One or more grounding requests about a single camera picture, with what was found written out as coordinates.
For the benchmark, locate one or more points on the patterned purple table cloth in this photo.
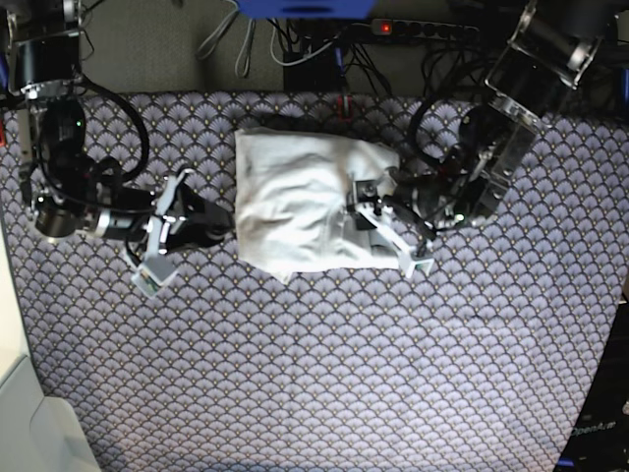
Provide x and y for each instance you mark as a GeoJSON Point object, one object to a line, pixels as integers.
{"type": "Point", "coordinates": [483, 365]}

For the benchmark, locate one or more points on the red table clamp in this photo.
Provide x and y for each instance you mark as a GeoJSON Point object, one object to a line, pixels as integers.
{"type": "Point", "coordinates": [345, 107]}

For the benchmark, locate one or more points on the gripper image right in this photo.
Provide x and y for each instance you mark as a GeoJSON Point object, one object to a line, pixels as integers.
{"type": "Point", "coordinates": [425, 202]}

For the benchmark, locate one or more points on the black power strip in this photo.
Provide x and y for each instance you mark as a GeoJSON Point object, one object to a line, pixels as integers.
{"type": "Point", "coordinates": [416, 29]}

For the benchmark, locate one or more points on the white T-shirt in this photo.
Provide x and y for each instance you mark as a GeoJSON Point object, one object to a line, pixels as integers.
{"type": "Point", "coordinates": [290, 206]}

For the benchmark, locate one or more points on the blue box overhead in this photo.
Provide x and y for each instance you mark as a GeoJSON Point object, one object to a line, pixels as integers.
{"type": "Point", "coordinates": [306, 9]}

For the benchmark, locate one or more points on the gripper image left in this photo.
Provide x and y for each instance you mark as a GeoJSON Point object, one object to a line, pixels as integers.
{"type": "Point", "coordinates": [186, 221]}

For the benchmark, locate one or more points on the black case OpenArm label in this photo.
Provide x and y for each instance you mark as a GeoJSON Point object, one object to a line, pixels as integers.
{"type": "Point", "coordinates": [599, 440]}

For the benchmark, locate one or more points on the black box behind table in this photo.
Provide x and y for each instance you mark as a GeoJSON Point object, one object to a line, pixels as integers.
{"type": "Point", "coordinates": [322, 73]}

